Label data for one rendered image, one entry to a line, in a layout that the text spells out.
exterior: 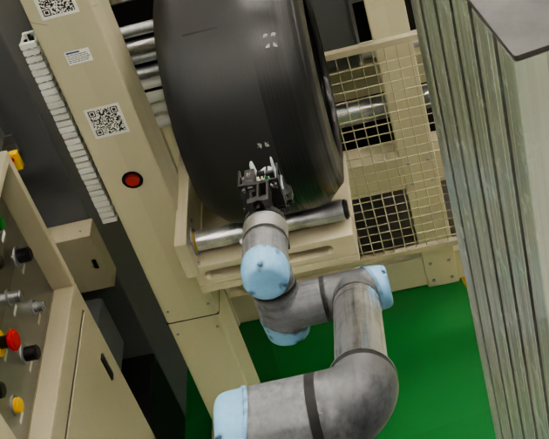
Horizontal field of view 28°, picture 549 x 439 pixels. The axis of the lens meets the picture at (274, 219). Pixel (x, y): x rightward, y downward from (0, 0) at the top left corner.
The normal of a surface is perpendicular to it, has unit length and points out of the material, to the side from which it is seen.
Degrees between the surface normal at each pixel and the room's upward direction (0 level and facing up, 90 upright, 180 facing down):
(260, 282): 84
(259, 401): 1
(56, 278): 90
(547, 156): 90
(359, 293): 26
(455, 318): 0
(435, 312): 0
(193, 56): 42
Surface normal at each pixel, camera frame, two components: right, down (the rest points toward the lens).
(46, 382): -0.25, -0.73
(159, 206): 0.04, 0.65
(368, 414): 0.62, -0.06
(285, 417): -0.18, -0.26
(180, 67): -0.40, -0.03
